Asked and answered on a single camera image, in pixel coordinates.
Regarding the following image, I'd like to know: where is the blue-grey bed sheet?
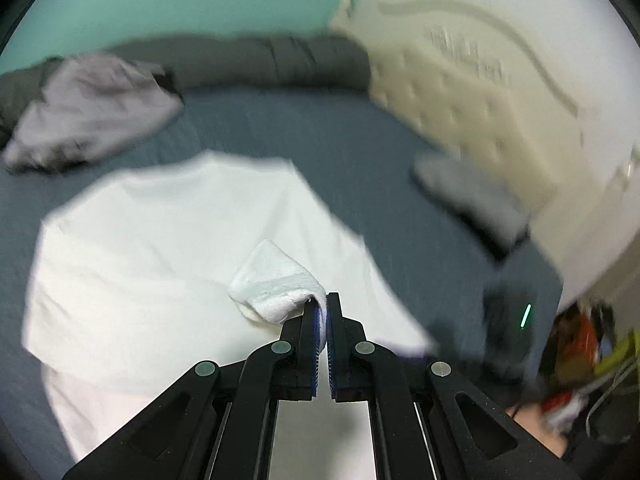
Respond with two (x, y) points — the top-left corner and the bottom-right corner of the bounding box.
(0, 85), (566, 466)

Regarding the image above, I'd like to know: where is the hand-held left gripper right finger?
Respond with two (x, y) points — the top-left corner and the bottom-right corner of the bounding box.
(326, 291), (581, 480)

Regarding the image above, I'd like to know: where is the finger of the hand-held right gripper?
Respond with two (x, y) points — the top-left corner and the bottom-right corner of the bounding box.
(427, 317), (486, 363)

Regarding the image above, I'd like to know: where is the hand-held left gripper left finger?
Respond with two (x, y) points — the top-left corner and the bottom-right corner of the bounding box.
(62, 297), (322, 480)

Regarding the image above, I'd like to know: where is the white t-shirt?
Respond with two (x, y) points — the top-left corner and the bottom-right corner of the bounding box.
(22, 152), (436, 480)

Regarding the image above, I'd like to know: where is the grey folded garment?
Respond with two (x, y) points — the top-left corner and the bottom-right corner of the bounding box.
(412, 152), (531, 246)

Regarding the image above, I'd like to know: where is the dark grey rolled duvet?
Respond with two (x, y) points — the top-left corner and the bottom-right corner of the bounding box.
(0, 35), (371, 146)

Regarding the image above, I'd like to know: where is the lilac crumpled garment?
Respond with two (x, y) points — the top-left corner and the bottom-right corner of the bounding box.
(2, 55), (183, 173)

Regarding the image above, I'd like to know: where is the cream tufted headboard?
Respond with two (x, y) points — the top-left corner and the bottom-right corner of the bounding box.
(327, 0), (640, 311)

